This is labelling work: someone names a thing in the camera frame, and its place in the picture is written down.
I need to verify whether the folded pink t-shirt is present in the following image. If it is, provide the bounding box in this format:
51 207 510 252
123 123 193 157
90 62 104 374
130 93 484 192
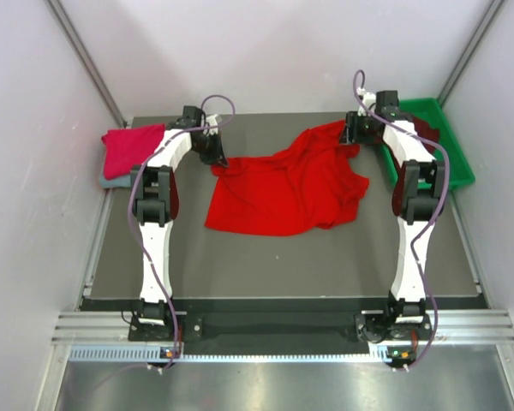
101 124 165 180

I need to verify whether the green plastic bin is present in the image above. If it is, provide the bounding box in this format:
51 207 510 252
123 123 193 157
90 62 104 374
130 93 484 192
398 98 475 191

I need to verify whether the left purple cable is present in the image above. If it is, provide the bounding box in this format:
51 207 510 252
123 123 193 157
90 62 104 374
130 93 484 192
128 93 236 373

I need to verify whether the right corner aluminium post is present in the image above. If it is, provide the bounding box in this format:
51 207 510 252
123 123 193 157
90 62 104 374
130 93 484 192
437 0 507 107

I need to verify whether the folded grey-blue t-shirt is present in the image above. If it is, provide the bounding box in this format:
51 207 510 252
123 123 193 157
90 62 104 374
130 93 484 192
99 173 131 189

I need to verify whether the slotted cable duct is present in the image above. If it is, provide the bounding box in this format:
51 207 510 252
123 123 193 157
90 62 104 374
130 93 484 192
69 345 391 364

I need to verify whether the bright red t-shirt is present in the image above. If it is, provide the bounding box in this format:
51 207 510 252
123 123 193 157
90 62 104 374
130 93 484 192
205 121 369 236

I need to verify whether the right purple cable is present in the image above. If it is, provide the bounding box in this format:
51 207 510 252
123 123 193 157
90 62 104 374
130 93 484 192
352 68 451 372

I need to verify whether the purple cable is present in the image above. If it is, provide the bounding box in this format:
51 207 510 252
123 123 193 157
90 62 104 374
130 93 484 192
352 68 451 372
128 93 236 373

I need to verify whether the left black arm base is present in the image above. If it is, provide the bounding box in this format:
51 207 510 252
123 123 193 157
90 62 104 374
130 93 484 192
128 313 204 343

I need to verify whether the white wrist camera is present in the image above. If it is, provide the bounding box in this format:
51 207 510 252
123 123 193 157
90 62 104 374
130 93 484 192
203 114 222 130
356 86 376 116

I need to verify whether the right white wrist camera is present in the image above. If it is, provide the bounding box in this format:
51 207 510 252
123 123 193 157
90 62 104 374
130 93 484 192
356 86 376 116

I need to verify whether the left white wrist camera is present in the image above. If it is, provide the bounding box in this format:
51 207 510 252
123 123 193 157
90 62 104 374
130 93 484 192
203 114 222 130

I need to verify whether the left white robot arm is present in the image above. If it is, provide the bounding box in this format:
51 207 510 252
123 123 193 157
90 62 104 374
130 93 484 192
128 106 228 340

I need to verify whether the left corner aluminium post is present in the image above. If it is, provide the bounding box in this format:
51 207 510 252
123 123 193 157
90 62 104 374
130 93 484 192
44 0 128 128

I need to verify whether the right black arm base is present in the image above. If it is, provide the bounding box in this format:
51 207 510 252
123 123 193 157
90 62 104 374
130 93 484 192
354 310 433 344

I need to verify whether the corner aluminium post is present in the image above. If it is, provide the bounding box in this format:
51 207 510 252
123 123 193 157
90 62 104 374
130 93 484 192
437 0 507 107
44 0 128 128

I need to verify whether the aluminium frame rail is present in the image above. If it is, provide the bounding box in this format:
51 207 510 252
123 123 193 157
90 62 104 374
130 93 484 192
51 309 514 345

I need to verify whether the dark red t-shirt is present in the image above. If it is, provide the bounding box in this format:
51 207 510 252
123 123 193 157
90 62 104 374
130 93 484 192
412 116 440 143

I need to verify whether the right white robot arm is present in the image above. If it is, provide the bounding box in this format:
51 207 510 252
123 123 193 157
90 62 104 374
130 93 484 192
339 86 449 343

